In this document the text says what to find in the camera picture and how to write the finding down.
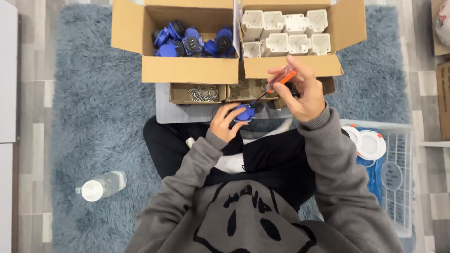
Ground white cabinet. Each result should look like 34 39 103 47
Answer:
0 0 19 253

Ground grey printed hoodie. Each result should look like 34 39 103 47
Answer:
125 103 406 253

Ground white round downlight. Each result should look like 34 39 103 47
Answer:
341 125 363 157
357 130 386 161

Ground cardboard box of white parts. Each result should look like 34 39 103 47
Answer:
239 0 367 79

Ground person's left hand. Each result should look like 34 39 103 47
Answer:
210 103 249 143

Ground orange handled screwdriver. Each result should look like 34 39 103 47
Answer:
250 64 297 106

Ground clear plastic water bottle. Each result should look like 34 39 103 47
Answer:
75 171 127 202

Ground group of white plastic housings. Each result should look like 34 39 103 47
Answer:
241 9 332 58

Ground blue plastic bag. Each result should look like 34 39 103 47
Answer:
356 156 384 206

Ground pile of silver screws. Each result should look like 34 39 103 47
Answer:
187 84 219 102

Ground pile of blue sockets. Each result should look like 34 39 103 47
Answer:
152 20 236 58

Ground small brown cardboard box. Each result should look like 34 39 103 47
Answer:
274 77 336 109

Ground blue fluffy rug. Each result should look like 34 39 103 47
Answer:
51 4 417 253

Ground black trousers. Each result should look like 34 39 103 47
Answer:
143 116 350 211

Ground white plastic bag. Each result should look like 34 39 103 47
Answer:
436 6 450 37

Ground blue plastic socket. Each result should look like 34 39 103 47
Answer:
233 104 256 123

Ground grey low table board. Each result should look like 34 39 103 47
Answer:
156 83 294 124

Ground white plastic basket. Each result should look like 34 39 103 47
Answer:
339 119 413 239

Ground closed cardboard carton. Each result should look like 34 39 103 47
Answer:
435 61 450 141

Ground person's right hand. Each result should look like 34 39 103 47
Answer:
267 55 326 123

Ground white sock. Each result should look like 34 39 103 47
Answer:
186 137 247 174

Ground small cardboard tray with screws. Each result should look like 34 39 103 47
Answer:
169 83 227 105

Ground cardboard box of blue parts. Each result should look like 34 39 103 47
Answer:
111 0 241 84

